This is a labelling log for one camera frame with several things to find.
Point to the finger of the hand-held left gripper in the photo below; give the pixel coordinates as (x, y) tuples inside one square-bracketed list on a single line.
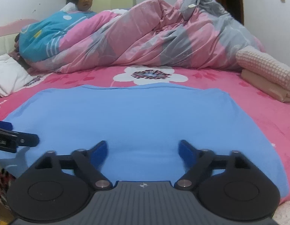
[(28, 139), (4, 124)]

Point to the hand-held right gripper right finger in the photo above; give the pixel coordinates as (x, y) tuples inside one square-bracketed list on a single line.
[(186, 152)]

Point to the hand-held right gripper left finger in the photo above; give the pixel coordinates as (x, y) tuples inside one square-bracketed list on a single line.
[(99, 152)]

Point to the light blue t-shirt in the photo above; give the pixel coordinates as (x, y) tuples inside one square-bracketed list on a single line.
[(145, 112)]

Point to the red patterned fluffy fabric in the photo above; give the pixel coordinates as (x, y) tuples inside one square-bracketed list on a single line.
[(3, 180)]

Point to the white pillow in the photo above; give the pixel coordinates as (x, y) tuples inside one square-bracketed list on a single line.
[(8, 75)]

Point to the pink floral fleece blanket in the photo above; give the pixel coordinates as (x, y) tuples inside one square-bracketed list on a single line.
[(264, 112)]

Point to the pink headboard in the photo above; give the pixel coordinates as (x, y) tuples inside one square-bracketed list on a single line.
[(8, 28)]

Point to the beige folded cloth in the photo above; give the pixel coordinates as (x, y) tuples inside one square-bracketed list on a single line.
[(264, 84)]

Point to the cream fluffy rug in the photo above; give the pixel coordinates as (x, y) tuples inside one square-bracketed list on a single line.
[(284, 212)]

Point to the pink grey teal floral quilt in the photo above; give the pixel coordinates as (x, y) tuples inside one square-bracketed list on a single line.
[(135, 39)]

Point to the cream waffle knit cloth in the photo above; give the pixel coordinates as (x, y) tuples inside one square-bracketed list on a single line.
[(264, 61)]

